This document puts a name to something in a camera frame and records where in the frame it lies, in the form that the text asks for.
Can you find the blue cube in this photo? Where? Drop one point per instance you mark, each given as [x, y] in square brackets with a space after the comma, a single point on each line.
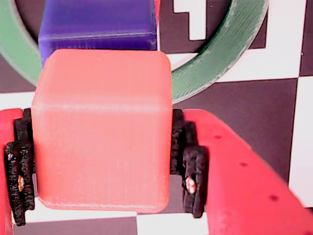
[97, 24]

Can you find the black white marker mat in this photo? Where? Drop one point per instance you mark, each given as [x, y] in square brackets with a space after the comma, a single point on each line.
[269, 117]

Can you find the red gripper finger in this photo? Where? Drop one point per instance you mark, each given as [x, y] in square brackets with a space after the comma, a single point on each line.
[232, 183]
[7, 127]

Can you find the orange cube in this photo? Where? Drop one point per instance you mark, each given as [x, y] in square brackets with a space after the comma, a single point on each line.
[102, 134]

